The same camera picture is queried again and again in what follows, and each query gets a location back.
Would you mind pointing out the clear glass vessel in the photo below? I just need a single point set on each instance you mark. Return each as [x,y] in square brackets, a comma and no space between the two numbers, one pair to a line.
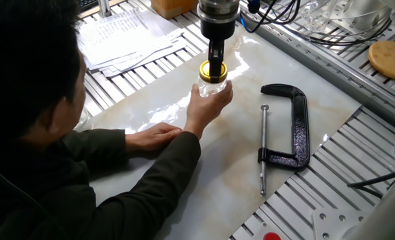
[312,16]

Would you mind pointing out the grey aluminium rail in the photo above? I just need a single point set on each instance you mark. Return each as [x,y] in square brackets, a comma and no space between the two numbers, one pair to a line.
[317,61]

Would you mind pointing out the silver metal post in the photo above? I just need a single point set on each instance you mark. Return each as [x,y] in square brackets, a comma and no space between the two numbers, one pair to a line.
[104,8]

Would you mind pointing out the right forearm dark sleeve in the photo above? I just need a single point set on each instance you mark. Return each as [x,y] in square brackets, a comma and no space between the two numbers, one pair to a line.
[154,186]

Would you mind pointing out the clear empty jar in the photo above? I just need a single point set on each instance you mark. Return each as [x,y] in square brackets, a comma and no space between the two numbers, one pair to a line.
[82,118]

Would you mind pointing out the clear glass jar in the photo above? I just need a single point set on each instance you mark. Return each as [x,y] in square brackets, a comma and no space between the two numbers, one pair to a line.
[207,88]

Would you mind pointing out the person's left hand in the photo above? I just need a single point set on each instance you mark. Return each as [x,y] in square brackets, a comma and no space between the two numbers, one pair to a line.
[150,138]

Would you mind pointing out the left forearm dark sleeve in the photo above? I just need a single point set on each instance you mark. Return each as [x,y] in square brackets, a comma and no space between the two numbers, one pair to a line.
[100,150]

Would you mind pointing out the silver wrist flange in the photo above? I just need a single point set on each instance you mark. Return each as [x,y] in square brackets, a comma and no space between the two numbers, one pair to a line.
[219,10]

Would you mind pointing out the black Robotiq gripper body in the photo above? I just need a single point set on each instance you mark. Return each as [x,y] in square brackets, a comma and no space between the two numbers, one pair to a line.
[217,30]

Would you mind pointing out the gold metal jar lid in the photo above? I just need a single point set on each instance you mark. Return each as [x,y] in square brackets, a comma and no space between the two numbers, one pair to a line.
[203,71]

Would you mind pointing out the person's torso dark jacket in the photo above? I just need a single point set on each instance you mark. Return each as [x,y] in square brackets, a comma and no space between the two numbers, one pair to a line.
[17,206]

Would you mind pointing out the white button box red button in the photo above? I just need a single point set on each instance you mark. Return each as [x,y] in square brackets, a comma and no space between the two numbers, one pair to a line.
[271,236]

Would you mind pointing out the white printed paper stack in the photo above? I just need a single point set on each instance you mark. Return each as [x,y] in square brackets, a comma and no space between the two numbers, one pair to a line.
[127,40]

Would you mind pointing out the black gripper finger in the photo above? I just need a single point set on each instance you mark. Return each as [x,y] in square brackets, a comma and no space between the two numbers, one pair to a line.
[216,60]

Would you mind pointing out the person's right hand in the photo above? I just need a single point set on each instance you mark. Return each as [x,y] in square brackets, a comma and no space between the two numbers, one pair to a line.
[204,110]

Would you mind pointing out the white perforated mounting plate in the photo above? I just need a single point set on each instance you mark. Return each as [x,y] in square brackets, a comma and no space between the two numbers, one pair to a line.
[334,223]

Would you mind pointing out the marble pattern board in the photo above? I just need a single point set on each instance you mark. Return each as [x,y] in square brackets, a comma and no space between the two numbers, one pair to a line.
[237,150]

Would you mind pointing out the wooden round stand with dowel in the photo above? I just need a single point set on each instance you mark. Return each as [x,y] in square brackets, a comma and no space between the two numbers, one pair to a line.
[387,63]

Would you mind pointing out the person's head black hair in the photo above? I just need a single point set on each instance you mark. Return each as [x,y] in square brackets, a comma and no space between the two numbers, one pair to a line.
[27,66]

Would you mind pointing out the black keyboard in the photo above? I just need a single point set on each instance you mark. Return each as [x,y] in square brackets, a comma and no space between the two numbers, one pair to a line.
[87,4]

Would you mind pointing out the black C-clamp steel screw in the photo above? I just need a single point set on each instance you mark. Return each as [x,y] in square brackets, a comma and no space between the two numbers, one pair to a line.
[299,133]

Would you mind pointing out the clear plastic container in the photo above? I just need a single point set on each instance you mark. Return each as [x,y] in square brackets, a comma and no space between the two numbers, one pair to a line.
[361,13]

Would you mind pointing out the wooden block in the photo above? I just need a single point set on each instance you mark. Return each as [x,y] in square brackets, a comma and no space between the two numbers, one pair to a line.
[171,8]

